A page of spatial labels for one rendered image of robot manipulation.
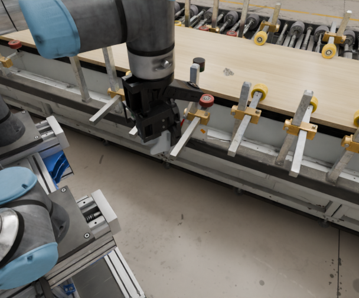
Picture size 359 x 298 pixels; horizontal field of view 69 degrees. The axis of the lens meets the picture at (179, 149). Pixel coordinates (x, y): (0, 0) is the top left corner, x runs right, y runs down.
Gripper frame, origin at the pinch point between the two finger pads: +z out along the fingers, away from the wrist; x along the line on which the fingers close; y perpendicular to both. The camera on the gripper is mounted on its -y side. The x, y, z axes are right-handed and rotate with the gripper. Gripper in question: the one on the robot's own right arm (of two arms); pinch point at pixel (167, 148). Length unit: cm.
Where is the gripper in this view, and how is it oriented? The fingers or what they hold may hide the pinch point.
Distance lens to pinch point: 59.2
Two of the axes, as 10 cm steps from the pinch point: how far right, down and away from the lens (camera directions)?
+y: -8.1, 4.3, -4.1
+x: 5.9, 5.9, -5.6
